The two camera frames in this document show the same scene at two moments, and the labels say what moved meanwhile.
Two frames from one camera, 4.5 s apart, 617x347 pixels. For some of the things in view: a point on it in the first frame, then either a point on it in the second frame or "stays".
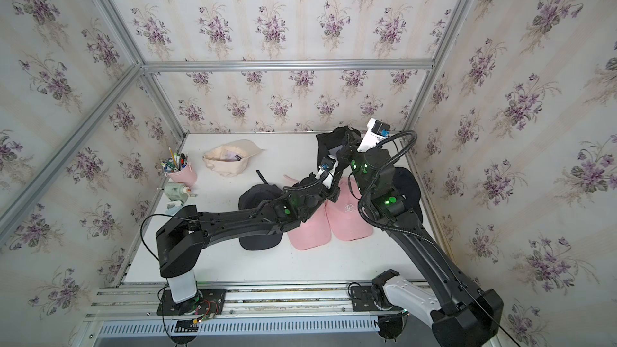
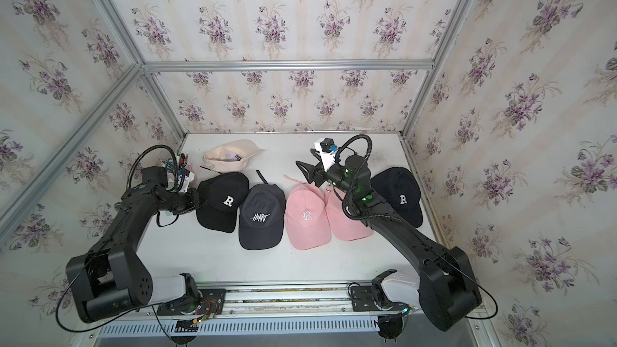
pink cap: (315, 231) stays
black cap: (409, 187) stays
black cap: (333, 138) to (218, 197)
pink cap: (345, 218) stays
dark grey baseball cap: (250, 198) stays
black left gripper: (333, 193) to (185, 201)
